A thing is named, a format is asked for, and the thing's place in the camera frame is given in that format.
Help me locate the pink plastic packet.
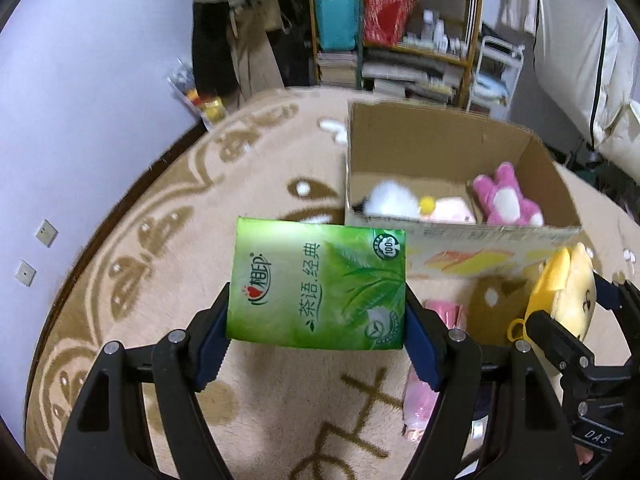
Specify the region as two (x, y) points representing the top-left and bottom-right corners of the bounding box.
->
(402, 299), (468, 442)

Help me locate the green pole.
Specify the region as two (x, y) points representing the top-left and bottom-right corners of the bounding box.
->
(356, 0), (365, 91)

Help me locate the white cube plush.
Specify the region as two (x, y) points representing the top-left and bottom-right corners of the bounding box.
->
(432, 196), (478, 224)

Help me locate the wooden shelf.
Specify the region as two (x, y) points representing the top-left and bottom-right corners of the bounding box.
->
(305, 0), (485, 111)

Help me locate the beige coat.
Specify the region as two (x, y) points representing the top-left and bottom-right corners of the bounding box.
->
(227, 2), (286, 106)

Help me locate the plastic bag of small things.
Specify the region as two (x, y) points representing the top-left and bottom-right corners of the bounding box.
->
(167, 57), (226, 131)

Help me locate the green tissue packet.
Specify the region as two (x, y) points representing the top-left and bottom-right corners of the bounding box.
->
(225, 216), (408, 351)

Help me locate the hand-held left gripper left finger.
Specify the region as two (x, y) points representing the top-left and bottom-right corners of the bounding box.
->
(52, 282), (233, 480)

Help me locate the white-haired plush doll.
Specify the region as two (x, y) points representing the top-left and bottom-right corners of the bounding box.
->
(352, 180), (436, 218)

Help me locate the yellow plush toy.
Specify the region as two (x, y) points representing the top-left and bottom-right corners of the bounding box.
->
(508, 242), (598, 343)

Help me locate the red patterned bag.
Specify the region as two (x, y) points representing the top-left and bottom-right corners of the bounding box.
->
(361, 0), (418, 45)

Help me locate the pink plush toy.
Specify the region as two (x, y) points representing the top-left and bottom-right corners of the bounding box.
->
(472, 161), (545, 227)

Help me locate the wide stack of books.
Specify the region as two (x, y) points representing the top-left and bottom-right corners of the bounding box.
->
(361, 47), (458, 106)

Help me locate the black garment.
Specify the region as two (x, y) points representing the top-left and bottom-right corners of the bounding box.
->
(267, 25), (318, 88)

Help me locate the teal bag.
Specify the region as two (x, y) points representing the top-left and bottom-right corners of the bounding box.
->
(316, 0), (361, 52)

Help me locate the cardboard box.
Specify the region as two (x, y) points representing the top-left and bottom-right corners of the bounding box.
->
(344, 101), (582, 281)

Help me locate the dark coat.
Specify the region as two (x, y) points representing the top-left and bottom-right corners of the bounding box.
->
(192, 0), (236, 111)

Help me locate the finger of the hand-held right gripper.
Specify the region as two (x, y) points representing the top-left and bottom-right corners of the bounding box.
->
(592, 270), (640, 341)
(524, 309), (606, 381)

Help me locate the white trolley cart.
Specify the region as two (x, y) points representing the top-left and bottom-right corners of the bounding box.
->
(467, 35), (526, 116)

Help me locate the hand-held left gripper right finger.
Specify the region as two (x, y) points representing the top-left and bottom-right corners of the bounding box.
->
(402, 280), (583, 480)

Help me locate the group of cosmetic bottles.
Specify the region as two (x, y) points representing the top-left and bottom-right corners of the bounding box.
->
(402, 7), (468, 56)

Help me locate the narrow stack of books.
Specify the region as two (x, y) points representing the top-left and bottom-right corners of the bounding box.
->
(317, 50), (360, 88)

